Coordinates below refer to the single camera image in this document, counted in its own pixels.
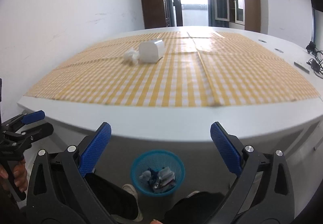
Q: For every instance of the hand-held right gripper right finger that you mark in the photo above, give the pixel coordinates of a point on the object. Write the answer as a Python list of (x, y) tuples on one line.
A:
[(225, 148)]

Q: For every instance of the yellow checkered tablecloth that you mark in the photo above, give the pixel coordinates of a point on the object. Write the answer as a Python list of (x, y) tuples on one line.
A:
[(176, 82)]

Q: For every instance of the crumpled white tissue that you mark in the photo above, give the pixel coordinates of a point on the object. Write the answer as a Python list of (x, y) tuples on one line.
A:
[(131, 56)]

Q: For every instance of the person's left leg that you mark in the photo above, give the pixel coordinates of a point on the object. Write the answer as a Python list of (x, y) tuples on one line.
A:
[(113, 196)]

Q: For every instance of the blue mesh trash basket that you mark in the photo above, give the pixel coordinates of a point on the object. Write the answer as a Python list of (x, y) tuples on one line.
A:
[(141, 161)]

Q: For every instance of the person's right leg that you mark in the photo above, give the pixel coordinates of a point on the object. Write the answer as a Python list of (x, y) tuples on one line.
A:
[(196, 207)]

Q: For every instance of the white box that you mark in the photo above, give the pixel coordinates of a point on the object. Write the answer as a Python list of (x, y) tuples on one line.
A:
[(151, 52)]

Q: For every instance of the person's left hand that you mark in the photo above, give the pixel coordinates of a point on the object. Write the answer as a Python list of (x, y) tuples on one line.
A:
[(21, 176)]

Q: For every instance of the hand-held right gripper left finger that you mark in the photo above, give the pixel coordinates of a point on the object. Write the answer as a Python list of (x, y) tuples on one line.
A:
[(97, 148)]

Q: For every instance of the person's right white shoe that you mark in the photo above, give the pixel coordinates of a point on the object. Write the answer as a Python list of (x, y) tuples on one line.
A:
[(193, 193)]

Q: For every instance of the person's white shoe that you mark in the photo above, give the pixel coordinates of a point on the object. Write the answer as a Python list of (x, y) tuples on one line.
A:
[(193, 193), (131, 190)]

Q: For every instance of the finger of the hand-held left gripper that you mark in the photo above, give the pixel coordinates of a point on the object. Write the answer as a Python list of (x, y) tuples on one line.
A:
[(32, 116), (41, 130)]

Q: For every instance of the grey strip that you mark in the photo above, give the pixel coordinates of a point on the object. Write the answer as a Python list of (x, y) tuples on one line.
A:
[(301, 67)]

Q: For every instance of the person's leg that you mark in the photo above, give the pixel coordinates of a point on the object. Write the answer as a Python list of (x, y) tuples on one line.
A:
[(196, 207), (113, 196)]

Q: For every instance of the brown cabinet with glass doors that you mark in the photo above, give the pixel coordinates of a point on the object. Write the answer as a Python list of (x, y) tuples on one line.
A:
[(249, 4)]

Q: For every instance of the person's left white shoe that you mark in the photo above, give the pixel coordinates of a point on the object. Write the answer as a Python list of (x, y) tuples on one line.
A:
[(131, 190)]

